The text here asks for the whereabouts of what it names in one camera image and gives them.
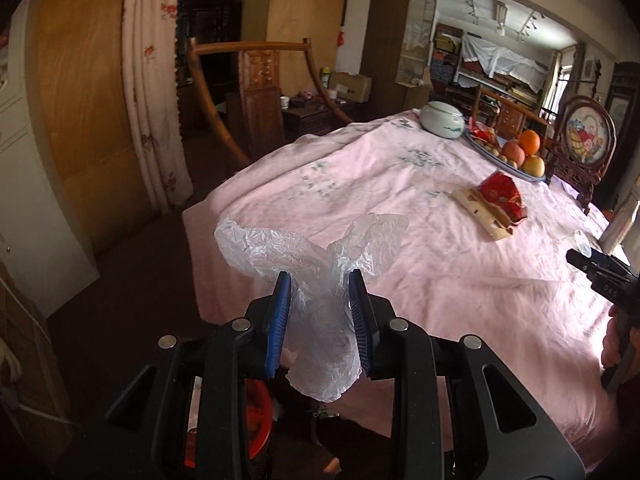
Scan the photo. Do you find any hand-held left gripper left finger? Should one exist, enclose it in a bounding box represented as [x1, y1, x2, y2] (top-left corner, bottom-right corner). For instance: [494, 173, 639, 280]
[65, 271, 293, 480]

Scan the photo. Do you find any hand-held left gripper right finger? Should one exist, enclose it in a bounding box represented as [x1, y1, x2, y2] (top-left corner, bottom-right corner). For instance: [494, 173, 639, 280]
[347, 268, 587, 480]

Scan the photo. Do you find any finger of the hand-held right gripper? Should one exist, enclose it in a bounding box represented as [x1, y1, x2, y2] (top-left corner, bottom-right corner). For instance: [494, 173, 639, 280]
[566, 248, 608, 279]
[590, 252, 632, 282]

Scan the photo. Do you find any white plastic bag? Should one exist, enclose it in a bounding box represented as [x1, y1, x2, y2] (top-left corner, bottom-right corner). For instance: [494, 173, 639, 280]
[214, 212, 412, 403]

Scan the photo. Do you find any red trash bin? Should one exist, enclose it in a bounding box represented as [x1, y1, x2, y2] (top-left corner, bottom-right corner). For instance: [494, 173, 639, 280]
[184, 377, 274, 470]

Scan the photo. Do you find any person's right hand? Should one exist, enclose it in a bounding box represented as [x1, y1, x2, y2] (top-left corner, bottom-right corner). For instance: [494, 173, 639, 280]
[602, 317, 624, 368]

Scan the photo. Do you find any red snack wrapper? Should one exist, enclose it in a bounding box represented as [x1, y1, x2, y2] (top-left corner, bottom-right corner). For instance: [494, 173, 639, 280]
[477, 170, 529, 224]

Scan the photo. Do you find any beige paper packaging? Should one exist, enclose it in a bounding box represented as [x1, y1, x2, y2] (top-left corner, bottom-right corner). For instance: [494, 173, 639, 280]
[452, 187, 517, 242]

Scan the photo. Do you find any blue rimmed fruit plate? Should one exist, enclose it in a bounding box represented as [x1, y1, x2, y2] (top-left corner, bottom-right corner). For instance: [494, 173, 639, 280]
[465, 127, 548, 182]

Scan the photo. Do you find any round embroidered table screen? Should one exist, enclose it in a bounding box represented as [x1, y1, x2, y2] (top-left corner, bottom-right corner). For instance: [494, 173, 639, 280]
[545, 95, 618, 216]

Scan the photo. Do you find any pile of walnuts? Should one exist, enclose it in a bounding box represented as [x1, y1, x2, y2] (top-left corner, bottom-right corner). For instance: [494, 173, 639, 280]
[475, 141, 521, 170]

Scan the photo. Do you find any red snack bag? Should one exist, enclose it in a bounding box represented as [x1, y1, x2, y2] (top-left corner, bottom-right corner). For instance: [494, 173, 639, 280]
[470, 127, 501, 149]

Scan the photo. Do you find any carved wooden chair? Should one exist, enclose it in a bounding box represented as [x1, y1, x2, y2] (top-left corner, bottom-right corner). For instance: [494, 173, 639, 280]
[472, 85, 551, 142]

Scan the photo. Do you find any white ceramic lidded jar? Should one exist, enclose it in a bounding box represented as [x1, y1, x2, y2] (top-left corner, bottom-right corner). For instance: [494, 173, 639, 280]
[419, 101, 466, 139]

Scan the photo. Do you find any white dust cloth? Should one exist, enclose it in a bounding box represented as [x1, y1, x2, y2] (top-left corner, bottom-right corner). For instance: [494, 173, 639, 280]
[460, 35, 549, 94]

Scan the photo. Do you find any curved back wooden chair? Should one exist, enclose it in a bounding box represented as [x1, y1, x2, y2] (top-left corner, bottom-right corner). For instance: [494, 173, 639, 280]
[187, 37, 353, 173]

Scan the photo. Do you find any cardboard box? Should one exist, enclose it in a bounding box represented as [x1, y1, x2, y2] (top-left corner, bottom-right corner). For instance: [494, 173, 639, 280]
[327, 72, 373, 104]

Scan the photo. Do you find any pink floral curtain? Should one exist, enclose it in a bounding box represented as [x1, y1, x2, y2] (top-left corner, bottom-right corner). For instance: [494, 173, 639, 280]
[122, 0, 194, 213]

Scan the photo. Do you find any white cabinet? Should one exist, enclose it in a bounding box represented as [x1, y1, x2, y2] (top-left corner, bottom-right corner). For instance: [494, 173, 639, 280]
[0, 0, 102, 322]

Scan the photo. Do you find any glass door cabinet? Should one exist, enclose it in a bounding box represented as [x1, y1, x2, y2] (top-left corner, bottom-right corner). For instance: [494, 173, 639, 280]
[360, 0, 437, 112]

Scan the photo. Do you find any white cable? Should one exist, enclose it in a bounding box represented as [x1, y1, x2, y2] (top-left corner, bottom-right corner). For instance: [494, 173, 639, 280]
[0, 275, 78, 428]

